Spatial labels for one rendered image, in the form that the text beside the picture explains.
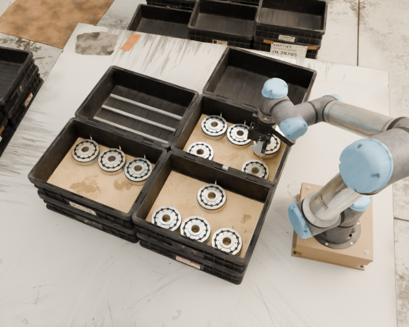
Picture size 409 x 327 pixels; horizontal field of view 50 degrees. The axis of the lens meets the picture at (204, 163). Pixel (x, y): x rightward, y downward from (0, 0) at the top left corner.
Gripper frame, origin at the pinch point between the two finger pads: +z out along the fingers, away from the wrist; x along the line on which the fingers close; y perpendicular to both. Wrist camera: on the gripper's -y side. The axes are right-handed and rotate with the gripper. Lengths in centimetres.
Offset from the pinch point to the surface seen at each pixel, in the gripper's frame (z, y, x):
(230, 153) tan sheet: 4.5, 12.3, 3.4
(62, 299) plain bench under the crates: 17, 47, 74
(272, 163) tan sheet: 4.0, -4.4, 1.8
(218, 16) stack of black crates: 55, 62, -126
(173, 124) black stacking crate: 5.6, 38.5, -1.7
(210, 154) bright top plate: 1.7, 18.7, 8.7
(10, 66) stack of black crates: 55, 159, -37
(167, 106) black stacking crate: 6.0, 44.4, -9.3
